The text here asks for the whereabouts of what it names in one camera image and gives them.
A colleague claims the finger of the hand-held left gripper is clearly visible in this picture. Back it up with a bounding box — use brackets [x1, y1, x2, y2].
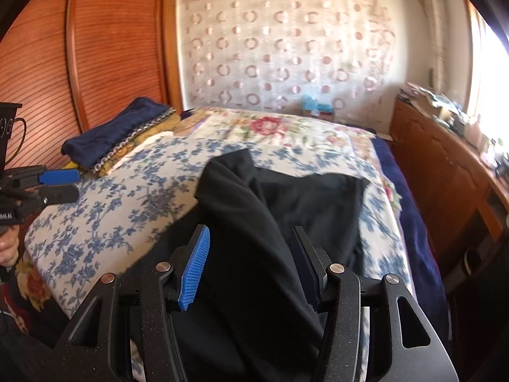
[10, 167, 80, 189]
[16, 185, 80, 211]

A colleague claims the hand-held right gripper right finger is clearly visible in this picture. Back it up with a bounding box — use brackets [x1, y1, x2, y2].
[290, 227, 456, 382]

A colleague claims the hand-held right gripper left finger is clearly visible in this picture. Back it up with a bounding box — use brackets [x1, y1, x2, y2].
[50, 225, 211, 382]

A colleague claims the black printed T-shirt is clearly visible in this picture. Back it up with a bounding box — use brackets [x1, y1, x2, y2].
[131, 149, 370, 382]

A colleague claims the person's left hand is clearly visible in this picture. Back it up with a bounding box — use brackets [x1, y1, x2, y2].
[0, 225, 19, 267]

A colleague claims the blue floral bed sheet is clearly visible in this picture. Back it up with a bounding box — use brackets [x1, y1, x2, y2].
[24, 133, 410, 382]

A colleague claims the folded navy blue cloth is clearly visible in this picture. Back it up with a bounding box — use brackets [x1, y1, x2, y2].
[61, 96, 171, 168]

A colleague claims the dark gold-patterned cloth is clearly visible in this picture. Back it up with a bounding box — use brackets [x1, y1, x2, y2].
[91, 109, 178, 176]

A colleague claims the navy blue blanket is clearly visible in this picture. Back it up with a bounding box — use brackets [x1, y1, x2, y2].
[372, 137, 450, 327]

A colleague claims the wooden headboard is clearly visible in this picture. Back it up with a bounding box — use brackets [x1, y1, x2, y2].
[0, 0, 184, 176]

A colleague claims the pink floral quilt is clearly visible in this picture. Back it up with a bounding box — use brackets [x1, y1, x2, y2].
[175, 107, 376, 160]

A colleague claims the wooden cabinet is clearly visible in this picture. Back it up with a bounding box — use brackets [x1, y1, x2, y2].
[390, 97, 509, 271]

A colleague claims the clutter on cabinet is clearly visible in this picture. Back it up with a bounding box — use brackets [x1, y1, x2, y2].
[400, 81, 509, 180]

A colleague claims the circle-patterned curtain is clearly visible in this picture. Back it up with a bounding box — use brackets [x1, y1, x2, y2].
[175, 0, 398, 116]

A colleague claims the window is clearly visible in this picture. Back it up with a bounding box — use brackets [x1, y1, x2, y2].
[465, 0, 509, 144]

